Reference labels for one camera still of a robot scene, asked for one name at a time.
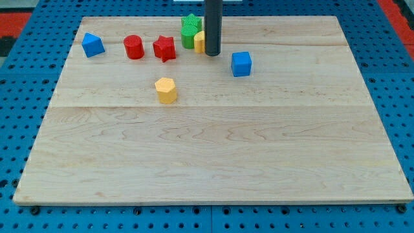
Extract green star block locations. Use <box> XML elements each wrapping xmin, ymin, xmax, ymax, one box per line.
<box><xmin>181</xmin><ymin>14</ymin><xmax>202</xmax><ymax>32</ymax></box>

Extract red star block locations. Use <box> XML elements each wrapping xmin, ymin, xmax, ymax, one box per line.
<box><xmin>153</xmin><ymin>36</ymin><xmax>176</xmax><ymax>62</ymax></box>

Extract yellow hexagon block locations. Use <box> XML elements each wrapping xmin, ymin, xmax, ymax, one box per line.
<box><xmin>155</xmin><ymin>77</ymin><xmax>177</xmax><ymax>104</ymax></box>

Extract blue cube block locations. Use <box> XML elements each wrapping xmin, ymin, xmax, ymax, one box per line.
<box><xmin>231</xmin><ymin>51</ymin><xmax>252</xmax><ymax>77</ymax></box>

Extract light wooden board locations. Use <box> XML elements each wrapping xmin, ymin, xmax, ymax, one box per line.
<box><xmin>14</xmin><ymin>16</ymin><xmax>413</xmax><ymax>206</ymax></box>

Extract yellow block behind rod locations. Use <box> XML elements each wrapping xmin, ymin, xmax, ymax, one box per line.
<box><xmin>193</xmin><ymin>30</ymin><xmax>205</xmax><ymax>53</ymax></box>

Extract green cylinder block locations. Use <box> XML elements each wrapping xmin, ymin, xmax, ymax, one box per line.
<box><xmin>180</xmin><ymin>25</ymin><xmax>199</xmax><ymax>49</ymax></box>

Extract red cylinder block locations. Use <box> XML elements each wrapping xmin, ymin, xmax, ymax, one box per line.
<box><xmin>123</xmin><ymin>35</ymin><xmax>145</xmax><ymax>60</ymax></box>

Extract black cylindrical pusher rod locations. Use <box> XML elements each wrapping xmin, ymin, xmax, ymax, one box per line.
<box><xmin>204</xmin><ymin>0</ymin><xmax>223</xmax><ymax>56</ymax></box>

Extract blue triangular prism block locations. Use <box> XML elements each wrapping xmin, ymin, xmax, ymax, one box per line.
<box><xmin>82</xmin><ymin>32</ymin><xmax>105</xmax><ymax>58</ymax></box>

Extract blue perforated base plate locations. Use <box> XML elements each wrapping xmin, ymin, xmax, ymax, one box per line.
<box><xmin>1</xmin><ymin>1</ymin><xmax>413</xmax><ymax>232</ymax></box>

